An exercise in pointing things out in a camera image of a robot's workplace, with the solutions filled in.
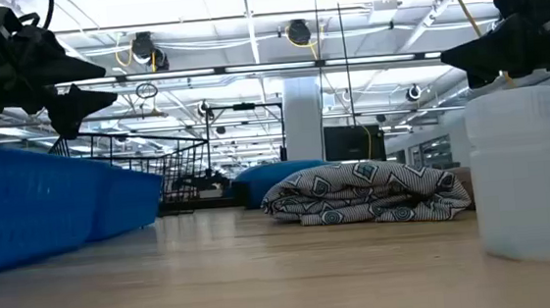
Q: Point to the striped patterned cloth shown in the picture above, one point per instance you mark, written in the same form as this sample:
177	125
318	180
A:
362	194

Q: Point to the long ceiling light strip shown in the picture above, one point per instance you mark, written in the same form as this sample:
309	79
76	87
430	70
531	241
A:
175	74

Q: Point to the white plastic bottle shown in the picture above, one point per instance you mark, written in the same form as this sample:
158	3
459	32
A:
528	178

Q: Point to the black metal frame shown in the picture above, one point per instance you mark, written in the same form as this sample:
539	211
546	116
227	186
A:
244	106

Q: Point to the blue slotted plastic basket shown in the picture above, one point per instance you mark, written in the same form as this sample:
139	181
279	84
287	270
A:
19	208
126	202

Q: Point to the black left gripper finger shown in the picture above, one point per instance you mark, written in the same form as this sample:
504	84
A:
74	106
61	65

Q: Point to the white column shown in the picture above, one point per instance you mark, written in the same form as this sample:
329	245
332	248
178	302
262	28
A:
303	122

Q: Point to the black monitor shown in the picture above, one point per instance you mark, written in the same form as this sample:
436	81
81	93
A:
350	143

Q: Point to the blue first aid pouch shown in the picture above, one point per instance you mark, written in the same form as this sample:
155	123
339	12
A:
262	177

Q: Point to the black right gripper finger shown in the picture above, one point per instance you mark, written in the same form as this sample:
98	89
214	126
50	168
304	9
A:
480	80
498	50

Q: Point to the black table edge rail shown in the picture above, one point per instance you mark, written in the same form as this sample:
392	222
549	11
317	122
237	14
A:
210	204

